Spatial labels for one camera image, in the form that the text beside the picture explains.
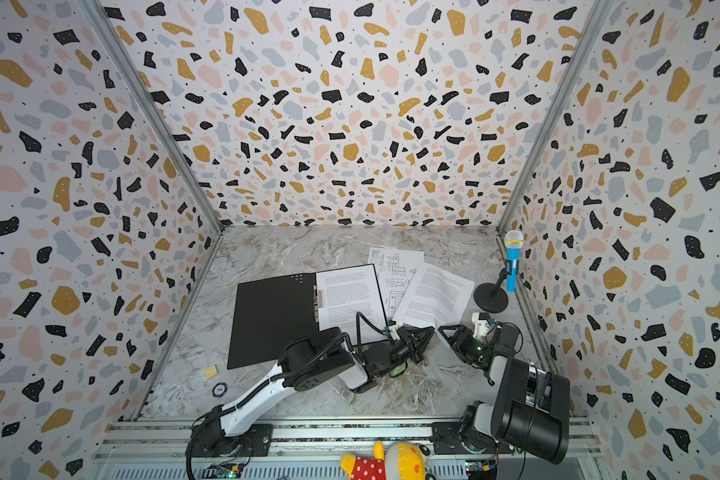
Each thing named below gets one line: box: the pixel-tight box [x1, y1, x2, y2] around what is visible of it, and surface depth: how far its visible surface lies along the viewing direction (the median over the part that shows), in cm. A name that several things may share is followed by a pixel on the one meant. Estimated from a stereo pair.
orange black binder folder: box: [227, 272, 319, 370], surface depth 100 cm
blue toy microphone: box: [504, 230, 525, 293], surface depth 86 cm
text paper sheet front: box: [316, 264, 388, 346], surface depth 103 cm
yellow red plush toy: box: [339, 441, 435, 480], surface depth 67 cm
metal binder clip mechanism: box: [312, 284, 319, 323], surface depth 102 cm
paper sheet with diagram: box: [367, 247, 424, 322], surface depth 112 cm
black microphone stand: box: [473, 260, 513, 313], surface depth 102 cm
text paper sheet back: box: [393, 262, 475, 348], surface depth 101 cm
